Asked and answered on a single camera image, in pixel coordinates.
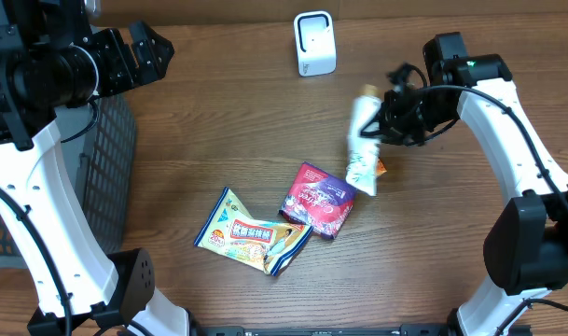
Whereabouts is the white tube with gold cap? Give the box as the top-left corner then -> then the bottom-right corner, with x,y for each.
345,84 -> 381,197

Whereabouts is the small orange white tissue pack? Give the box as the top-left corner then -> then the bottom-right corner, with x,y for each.
376,159 -> 387,177

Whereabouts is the red purple pad packet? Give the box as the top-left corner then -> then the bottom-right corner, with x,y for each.
279,162 -> 356,239

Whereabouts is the yellow snack packet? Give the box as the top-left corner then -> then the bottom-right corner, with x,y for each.
194,187 -> 312,276

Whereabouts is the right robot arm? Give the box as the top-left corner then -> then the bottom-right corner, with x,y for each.
346,32 -> 568,336

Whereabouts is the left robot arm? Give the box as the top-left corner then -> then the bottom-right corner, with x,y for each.
0,0 -> 191,335

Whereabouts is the white barcode scanner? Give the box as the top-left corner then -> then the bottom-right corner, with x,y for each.
293,10 -> 337,77

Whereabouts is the dark grey plastic basket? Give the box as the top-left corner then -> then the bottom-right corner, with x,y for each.
0,25 -> 138,270

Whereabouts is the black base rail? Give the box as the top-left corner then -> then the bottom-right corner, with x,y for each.
190,324 -> 457,336

